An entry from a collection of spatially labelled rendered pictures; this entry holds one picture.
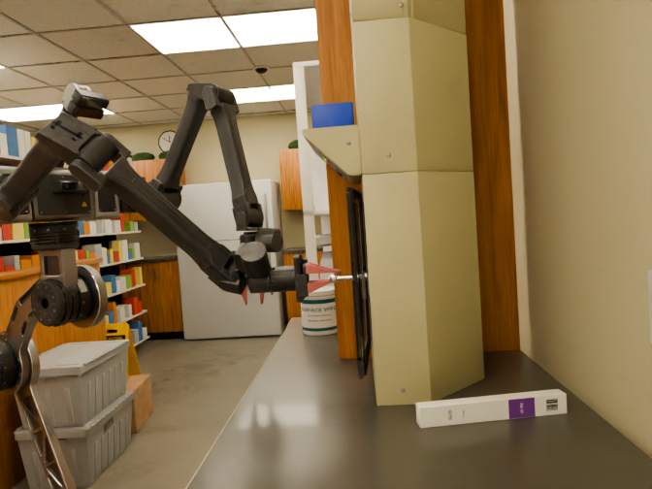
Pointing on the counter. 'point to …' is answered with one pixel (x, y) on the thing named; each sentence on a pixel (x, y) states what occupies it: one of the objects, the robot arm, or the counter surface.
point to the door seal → (359, 281)
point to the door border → (356, 279)
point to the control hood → (339, 148)
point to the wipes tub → (319, 312)
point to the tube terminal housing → (418, 209)
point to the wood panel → (503, 242)
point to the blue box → (332, 114)
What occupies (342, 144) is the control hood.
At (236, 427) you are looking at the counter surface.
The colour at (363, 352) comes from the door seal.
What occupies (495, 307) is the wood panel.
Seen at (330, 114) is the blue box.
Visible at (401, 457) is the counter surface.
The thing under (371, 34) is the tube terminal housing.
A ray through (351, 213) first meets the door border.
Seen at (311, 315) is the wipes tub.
